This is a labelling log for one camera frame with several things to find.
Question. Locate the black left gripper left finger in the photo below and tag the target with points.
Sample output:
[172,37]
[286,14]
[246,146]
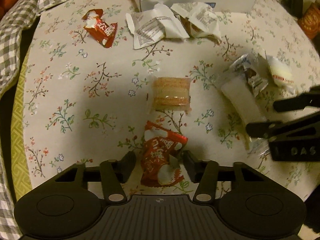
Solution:
[113,174]

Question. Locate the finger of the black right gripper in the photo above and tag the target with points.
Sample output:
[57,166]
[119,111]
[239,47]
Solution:
[306,99]
[306,127]

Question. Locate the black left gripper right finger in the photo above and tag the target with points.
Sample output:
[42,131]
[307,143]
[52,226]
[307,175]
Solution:
[204,173]

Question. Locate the red white snack packet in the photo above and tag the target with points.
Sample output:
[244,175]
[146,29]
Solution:
[159,160]

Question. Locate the long white snack packet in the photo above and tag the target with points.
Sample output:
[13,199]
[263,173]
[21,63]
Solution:
[237,92]

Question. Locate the clear pink wafer packet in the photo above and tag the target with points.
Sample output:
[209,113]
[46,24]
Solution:
[169,93]

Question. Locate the round white candy packet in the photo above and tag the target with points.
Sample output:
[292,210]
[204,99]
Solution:
[281,73]

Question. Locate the small brown white packet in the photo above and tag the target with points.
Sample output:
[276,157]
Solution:
[246,66]

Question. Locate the red orange gift bag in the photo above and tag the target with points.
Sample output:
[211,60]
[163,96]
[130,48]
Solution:
[309,22]

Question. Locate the floral tablecloth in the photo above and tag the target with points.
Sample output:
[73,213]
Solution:
[86,103]

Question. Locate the white crumpled wrapper right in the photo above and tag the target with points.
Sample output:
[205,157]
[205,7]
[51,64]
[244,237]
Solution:
[198,19]

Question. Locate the white crumpled wrapper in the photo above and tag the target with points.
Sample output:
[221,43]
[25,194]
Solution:
[149,27]
[198,19]

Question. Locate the white crumpled wrapper left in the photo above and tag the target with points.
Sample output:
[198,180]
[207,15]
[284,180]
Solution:
[149,27]

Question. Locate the grey checkered sofa cover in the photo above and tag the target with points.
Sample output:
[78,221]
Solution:
[19,18]

